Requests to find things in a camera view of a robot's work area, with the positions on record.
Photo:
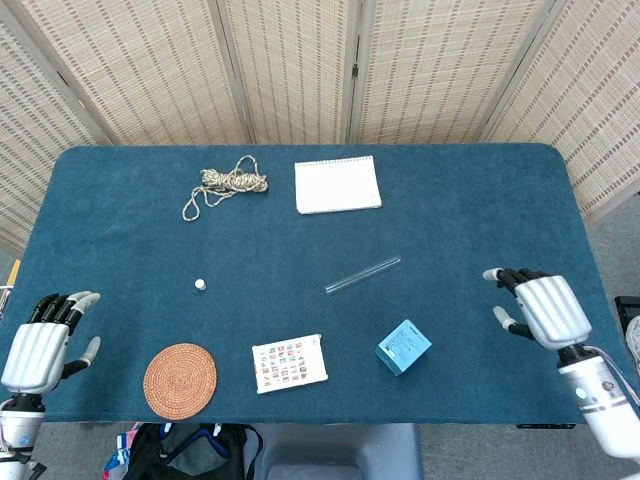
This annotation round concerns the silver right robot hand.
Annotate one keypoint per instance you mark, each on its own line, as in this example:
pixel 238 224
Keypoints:
pixel 552 312

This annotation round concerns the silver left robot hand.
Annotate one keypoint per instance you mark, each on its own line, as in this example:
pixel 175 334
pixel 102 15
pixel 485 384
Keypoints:
pixel 35 355

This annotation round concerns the small white cap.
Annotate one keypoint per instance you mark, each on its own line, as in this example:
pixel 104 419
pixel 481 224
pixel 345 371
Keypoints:
pixel 200 284

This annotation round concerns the clear glass tube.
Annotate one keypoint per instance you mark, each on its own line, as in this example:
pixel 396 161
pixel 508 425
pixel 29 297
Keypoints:
pixel 362 275

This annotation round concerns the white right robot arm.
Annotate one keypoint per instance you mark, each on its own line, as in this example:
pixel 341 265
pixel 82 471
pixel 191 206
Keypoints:
pixel 600 400

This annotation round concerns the black box on floor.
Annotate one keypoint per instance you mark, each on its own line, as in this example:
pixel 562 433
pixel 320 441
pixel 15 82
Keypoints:
pixel 627 310

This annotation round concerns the yellow wooden piece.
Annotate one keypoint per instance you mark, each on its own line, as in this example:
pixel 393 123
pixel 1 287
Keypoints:
pixel 15 272

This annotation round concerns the black bar under table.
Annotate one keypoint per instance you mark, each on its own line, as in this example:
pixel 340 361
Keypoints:
pixel 545 426

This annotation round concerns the colourful printed bag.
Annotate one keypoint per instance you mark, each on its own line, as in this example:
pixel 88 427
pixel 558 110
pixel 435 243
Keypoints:
pixel 120 455

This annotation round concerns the round woven rattan coaster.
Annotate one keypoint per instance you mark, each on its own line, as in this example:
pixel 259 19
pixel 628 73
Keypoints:
pixel 180 381

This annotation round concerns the blue cardboard box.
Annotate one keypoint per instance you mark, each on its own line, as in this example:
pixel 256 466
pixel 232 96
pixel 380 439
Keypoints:
pixel 402 347

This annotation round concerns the black backpack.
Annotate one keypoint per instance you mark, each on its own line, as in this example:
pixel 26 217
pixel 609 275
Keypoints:
pixel 195 455

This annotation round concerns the white spiral notebook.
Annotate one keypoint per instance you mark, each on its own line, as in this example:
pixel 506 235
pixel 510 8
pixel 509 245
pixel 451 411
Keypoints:
pixel 337 187

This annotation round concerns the white picture card box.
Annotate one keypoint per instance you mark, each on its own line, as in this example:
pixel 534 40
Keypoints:
pixel 289 363

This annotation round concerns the dark blue table cloth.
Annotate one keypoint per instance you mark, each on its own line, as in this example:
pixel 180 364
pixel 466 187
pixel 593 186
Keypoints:
pixel 300 250

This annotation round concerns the bamboo folding screen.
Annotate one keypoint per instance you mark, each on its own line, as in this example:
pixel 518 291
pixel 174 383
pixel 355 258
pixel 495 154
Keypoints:
pixel 150 75

